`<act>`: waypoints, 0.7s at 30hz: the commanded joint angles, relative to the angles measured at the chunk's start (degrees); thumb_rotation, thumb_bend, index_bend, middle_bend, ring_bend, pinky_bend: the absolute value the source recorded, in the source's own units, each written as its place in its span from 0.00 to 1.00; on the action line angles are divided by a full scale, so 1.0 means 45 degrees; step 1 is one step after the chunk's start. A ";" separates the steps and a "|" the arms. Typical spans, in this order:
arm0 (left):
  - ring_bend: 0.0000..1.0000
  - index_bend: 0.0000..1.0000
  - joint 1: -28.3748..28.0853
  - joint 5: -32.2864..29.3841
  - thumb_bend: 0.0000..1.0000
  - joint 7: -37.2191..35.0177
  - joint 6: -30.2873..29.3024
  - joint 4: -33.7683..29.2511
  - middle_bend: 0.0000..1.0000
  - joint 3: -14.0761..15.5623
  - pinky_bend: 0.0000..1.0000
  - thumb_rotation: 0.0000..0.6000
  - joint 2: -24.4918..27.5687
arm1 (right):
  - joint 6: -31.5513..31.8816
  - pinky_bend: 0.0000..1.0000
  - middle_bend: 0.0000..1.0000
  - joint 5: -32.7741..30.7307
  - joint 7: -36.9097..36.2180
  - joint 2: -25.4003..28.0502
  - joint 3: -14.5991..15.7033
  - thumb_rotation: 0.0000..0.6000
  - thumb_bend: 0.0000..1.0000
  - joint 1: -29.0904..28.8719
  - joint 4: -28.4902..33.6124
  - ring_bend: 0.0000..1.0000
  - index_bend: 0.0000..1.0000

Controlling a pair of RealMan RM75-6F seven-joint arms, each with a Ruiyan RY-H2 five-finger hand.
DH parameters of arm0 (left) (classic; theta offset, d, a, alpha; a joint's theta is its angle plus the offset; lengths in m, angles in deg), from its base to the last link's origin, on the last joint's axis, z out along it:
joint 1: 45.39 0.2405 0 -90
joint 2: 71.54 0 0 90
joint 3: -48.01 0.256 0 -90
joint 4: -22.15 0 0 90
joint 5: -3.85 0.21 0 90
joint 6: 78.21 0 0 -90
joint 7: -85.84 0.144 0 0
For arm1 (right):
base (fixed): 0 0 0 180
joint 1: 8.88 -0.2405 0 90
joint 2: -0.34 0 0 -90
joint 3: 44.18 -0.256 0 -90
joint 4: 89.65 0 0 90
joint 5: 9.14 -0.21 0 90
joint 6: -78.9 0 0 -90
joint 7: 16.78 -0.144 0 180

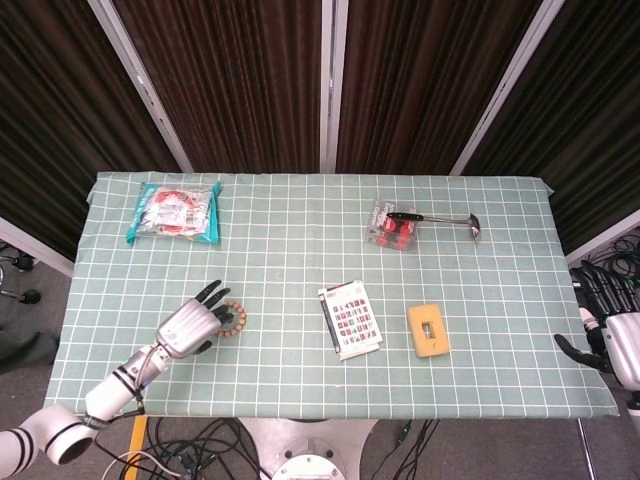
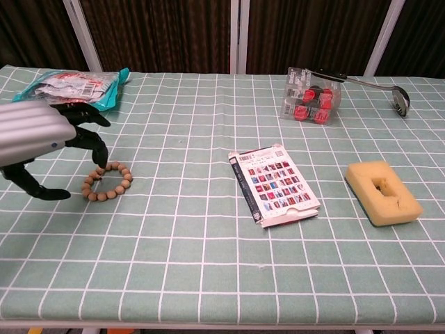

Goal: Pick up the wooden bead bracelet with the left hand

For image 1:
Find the white partition post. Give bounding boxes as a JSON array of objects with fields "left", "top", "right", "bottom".
[
  {"left": 449, "top": 0, "right": 567, "bottom": 177},
  {"left": 318, "top": 0, "right": 350, "bottom": 174},
  {"left": 86, "top": 0, "right": 194, "bottom": 174}
]

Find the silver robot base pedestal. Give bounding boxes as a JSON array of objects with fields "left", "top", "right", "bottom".
[{"left": 238, "top": 417, "right": 380, "bottom": 480}]

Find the black cable tangle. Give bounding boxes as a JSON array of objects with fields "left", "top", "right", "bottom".
[{"left": 579, "top": 227, "right": 640, "bottom": 281}]

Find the wooden bead bracelet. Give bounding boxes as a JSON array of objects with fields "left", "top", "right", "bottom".
[{"left": 215, "top": 299, "right": 249, "bottom": 339}]

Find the steel ladle with black handle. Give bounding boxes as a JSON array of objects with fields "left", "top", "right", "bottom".
[{"left": 386, "top": 211, "right": 483, "bottom": 243}]

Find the green checkered tablecloth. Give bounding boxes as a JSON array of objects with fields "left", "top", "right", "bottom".
[{"left": 43, "top": 171, "right": 620, "bottom": 420}]

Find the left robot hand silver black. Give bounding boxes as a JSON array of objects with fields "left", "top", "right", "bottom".
[{"left": 153, "top": 279, "right": 234, "bottom": 360}]

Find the dark brown curtain panel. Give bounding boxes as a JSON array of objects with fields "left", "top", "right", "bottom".
[
  {"left": 110, "top": 0, "right": 324, "bottom": 174},
  {"left": 0, "top": 0, "right": 182, "bottom": 261},
  {"left": 335, "top": 0, "right": 545, "bottom": 176},
  {"left": 462, "top": 0, "right": 640, "bottom": 255}
]

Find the black floor cable bundle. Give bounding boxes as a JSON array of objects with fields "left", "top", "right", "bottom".
[{"left": 93, "top": 416, "right": 272, "bottom": 480}]

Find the yellow sponge with hole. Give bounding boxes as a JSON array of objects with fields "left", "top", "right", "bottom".
[{"left": 405, "top": 302, "right": 453, "bottom": 359}]

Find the white floor cable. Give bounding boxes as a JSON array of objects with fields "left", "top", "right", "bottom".
[{"left": 102, "top": 449, "right": 182, "bottom": 477}]

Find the white card box with pictures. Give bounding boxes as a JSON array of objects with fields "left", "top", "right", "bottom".
[{"left": 317, "top": 279, "right": 385, "bottom": 362}]

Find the black cable with inline switch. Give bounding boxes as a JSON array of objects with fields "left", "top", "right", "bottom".
[{"left": 379, "top": 418, "right": 442, "bottom": 480}]

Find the white partition base rail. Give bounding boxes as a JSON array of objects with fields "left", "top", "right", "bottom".
[
  {"left": 564, "top": 208, "right": 640, "bottom": 267},
  {"left": 0, "top": 216, "right": 76, "bottom": 279}
]

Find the clear box of red capsules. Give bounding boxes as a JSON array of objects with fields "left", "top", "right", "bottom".
[{"left": 363, "top": 198, "right": 419, "bottom": 254}]

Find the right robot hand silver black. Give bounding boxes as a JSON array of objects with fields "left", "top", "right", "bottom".
[{"left": 553, "top": 260, "right": 640, "bottom": 391}]

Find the metal table leg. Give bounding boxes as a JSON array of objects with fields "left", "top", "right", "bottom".
[{"left": 576, "top": 417, "right": 599, "bottom": 480}]

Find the teal snack bag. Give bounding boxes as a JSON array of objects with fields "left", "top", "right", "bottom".
[{"left": 124, "top": 180, "right": 223, "bottom": 246}]

